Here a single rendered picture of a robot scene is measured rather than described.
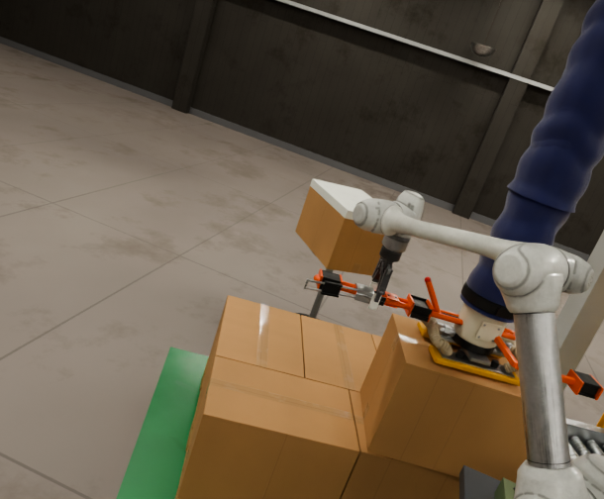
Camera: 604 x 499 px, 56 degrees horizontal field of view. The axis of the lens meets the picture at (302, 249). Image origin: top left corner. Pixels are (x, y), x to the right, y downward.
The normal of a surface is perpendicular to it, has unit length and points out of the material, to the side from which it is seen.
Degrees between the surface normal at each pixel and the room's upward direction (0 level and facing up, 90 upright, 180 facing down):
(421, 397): 90
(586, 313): 90
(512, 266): 85
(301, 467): 90
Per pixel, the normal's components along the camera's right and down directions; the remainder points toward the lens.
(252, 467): 0.04, 0.35
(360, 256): 0.34, 0.42
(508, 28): -0.25, 0.25
